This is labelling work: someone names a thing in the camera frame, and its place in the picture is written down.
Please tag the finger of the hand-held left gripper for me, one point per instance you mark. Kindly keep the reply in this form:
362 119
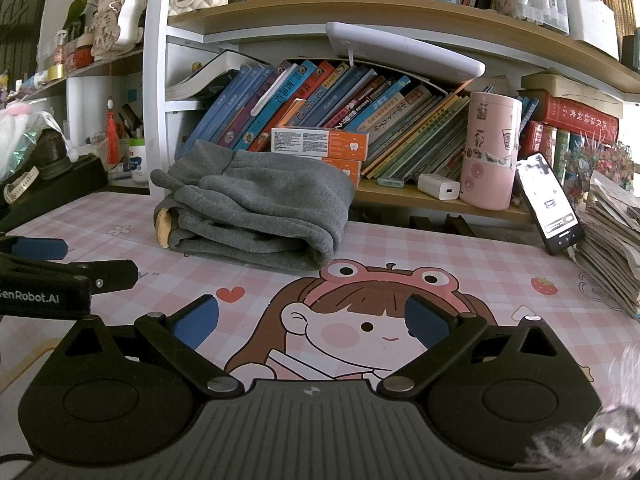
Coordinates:
37 249
110 274

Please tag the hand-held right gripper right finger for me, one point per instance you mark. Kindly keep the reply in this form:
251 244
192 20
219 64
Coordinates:
425 322

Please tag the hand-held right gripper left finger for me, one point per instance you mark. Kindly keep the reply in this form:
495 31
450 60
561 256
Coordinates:
195 322

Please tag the grey pants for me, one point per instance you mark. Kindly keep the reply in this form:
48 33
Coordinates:
260 205

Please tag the black box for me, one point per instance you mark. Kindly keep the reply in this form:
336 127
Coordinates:
65 190

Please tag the pink checked cartoon desk mat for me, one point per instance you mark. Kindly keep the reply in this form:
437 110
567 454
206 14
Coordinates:
500 270

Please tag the shiny plastic bag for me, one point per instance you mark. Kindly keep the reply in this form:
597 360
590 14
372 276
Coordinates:
25 140

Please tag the white jar pen holder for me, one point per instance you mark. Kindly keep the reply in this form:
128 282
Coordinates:
137 162

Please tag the white charger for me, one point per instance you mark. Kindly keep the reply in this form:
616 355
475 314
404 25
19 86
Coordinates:
439 187

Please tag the red tassel ornament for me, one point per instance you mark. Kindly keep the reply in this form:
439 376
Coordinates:
112 135

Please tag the grey-blue eraser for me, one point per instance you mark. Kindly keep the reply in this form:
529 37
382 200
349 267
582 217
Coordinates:
391 181

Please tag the orange white toothpaste box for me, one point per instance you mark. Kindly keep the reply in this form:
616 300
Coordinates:
320 144
352 170

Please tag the black smartphone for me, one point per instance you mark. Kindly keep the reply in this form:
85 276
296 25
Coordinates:
550 205

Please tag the pink sticker-covered tumbler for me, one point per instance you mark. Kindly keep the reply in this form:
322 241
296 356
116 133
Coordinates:
487 155

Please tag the white wooden bookshelf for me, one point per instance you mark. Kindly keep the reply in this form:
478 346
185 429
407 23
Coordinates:
155 85

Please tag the pink spray bottle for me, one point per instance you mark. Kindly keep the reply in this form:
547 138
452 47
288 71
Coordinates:
60 50

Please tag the red lidded jar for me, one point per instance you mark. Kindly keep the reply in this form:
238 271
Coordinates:
85 52

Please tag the stack of newspapers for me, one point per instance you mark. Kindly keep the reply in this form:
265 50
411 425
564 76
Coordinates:
612 245

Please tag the row of leaning picture books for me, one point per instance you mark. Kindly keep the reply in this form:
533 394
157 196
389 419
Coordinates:
400 120

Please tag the green leaf plant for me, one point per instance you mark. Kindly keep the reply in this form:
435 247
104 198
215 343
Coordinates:
75 17

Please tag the red thick book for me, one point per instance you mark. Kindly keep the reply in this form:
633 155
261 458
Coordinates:
582 112

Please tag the white flat lamp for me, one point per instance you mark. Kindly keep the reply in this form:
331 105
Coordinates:
400 47

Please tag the beige thick book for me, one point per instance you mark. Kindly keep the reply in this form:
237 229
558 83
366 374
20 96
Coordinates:
570 87

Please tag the white storage box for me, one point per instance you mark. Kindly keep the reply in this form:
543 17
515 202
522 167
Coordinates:
592 22

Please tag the row of yellow spine books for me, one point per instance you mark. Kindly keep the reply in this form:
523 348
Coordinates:
617 5

